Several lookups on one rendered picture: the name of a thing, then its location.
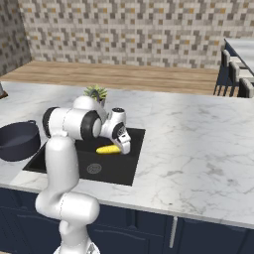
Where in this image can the navy stool with pale cushion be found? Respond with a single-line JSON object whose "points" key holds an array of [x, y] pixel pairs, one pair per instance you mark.
{"points": [[234, 71], [246, 87], [225, 58]]}

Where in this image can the black sink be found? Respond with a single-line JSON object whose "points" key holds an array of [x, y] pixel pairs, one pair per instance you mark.
{"points": [[112, 168]]}

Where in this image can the navy cupboard door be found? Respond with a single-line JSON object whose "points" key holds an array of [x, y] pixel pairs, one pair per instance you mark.
{"points": [[215, 238], [20, 225], [132, 231]]}

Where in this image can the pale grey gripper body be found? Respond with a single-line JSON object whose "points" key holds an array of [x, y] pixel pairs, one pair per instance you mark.
{"points": [[124, 142]]}

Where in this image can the yellow corn cob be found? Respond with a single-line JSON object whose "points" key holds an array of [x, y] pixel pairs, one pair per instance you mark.
{"points": [[107, 150]]}

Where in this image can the green potted plant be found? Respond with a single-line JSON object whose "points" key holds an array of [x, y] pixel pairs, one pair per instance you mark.
{"points": [[100, 92]]}

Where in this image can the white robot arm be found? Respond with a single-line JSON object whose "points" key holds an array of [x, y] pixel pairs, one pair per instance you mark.
{"points": [[63, 165]]}

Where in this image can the dark navy pot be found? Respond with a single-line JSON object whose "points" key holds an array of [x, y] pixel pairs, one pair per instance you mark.
{"points": [[18, 140]]}

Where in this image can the navy island with white top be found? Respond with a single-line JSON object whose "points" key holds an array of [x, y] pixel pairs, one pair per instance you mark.
{"points": [[244, 51]]}

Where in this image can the grey sink tap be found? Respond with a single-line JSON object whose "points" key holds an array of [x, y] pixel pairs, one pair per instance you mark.
{"points": [[95, 93]]}

